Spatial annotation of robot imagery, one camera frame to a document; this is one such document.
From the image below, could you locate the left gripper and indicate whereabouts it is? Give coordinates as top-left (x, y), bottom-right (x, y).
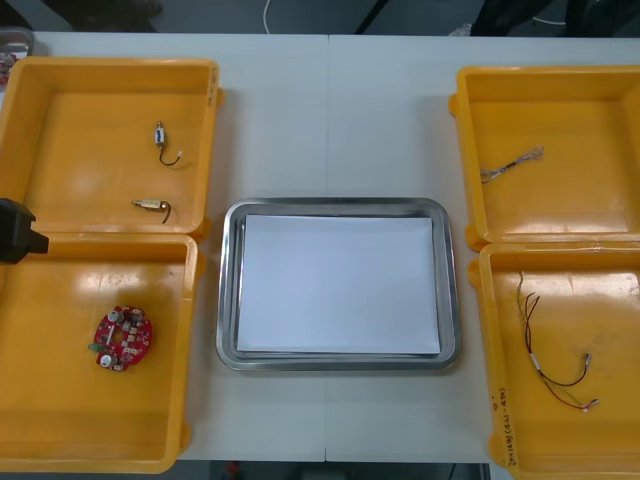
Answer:
top-left (0, 197), bottom-right (51, 264)

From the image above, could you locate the blue-white twisted wire harness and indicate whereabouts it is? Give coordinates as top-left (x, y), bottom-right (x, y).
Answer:
top-left (479, 145), bottom-right (546, 185)

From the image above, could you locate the yellow-orange plastic bin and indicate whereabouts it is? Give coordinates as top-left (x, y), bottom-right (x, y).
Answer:
top-left (0, 230), bottom-right (206, 476)
top-left (0, 55), bottom-right (226, 240)
top-left (467, 242), bottom-right (640, 480)
top-left (448, 64), bottom-right (640, 251)

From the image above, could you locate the round red circuit board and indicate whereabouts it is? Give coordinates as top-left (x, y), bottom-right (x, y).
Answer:
top-left (85, 305), bottom-right (154, 374)

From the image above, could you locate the solenoid with blue label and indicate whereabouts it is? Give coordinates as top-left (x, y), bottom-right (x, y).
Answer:
top-left (152, 119), bottom-right (185, 169)

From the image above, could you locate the steel tray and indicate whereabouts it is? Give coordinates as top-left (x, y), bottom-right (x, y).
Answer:
top-left (215, 197), bottom-right (462, 372)

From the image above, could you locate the grey plastic container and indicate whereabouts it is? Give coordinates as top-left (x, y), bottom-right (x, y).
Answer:
top-left (0, 28), bottom-right (37, 58)

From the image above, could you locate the white paper sheet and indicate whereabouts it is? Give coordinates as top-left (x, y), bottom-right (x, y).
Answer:
top-left (235, 213), bottom-right (442, 357)

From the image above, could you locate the solenoid with black cable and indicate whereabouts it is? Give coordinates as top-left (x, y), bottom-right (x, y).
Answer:
top-left (130, 198), bottom-right (174, 226)

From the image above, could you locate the white cable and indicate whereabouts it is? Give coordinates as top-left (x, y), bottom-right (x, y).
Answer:
top-left (261, 0), bottom-right (282, 32)

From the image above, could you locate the red black green-yellow wire harness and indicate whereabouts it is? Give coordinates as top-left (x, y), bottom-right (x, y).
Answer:
top-left (514, 269), bottom-right (601, 416)

